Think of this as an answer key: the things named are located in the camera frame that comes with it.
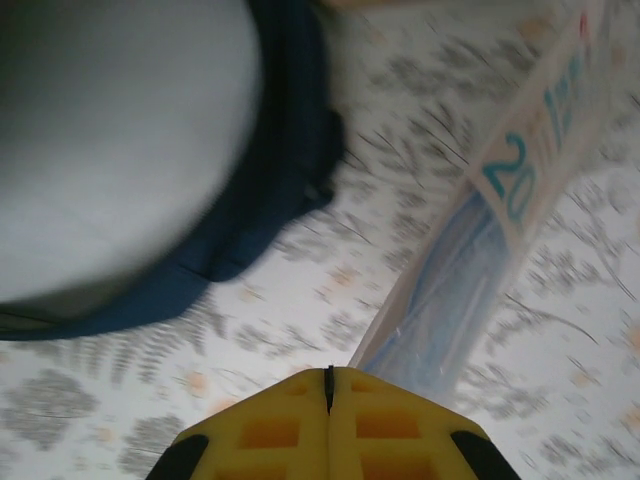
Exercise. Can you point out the navy blue backpack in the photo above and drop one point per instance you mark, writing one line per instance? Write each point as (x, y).
(125, 150)

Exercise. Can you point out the floral table cover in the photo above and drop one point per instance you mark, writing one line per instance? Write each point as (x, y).
(300, 325)

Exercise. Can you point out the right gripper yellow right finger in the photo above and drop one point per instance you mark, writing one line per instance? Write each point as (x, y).
(390, 435)

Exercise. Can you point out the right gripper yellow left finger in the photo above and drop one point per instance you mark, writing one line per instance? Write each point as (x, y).
(270, 435)

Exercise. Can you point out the clear plastic pen pack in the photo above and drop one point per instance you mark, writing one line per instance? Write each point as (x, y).
(450, 300)

